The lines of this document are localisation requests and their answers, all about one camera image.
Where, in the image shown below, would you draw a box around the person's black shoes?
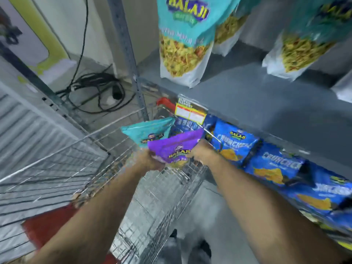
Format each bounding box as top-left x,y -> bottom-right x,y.
165,229 -> 213,264

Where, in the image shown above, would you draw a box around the black power adapter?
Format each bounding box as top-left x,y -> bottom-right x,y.
111,85 -> 124,101

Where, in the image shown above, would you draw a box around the wire metal shopping cart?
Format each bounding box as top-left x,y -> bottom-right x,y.
0,103 -> 222,264

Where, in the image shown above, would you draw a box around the person's left hand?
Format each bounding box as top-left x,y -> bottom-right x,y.
131,149 -> 166,174

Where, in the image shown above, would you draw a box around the small teal snack packet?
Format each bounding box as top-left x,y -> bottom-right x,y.
121,117 -> 175,148

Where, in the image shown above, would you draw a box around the person's right forearm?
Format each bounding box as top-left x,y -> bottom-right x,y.
205,154 -> 352,264

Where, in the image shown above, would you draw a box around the large teal snack bag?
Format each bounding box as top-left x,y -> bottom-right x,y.
262,0 -> 352,82
156,0 -> 243,89
212,0 -> 264,57

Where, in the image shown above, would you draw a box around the red plastic cart flap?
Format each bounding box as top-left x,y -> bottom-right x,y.
21,203 -> 119,264

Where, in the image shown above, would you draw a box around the black cable bundle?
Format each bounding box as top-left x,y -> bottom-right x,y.
55,0 -> 136,113

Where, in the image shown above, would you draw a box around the person's left forearm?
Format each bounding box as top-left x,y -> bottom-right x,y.
26,163 -> 151,264

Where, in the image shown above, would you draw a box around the yellow shelf price label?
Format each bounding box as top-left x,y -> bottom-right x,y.
174,97 -> 208,126

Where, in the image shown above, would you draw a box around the white ribbed metal panel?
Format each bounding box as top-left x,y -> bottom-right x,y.
0,81 -> 109,264

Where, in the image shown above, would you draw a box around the yellow snack packet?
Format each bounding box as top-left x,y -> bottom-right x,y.
333,238 -> 352,252

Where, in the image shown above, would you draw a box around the blue chips packet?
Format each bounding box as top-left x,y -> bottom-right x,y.
285,162 -> 352,216
211,119 -> 261,167
244,142 -> 306,188
169,115 -> 218,138
326,207 -> 352,231

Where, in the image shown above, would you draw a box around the grey metal shelf rack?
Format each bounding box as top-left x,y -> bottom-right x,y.
106,0 -> 352,179

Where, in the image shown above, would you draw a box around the purple snack packet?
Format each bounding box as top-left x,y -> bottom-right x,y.
147,128 -> 205,168

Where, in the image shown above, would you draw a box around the person's right hand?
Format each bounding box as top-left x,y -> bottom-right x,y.
188,140 -> 221,167

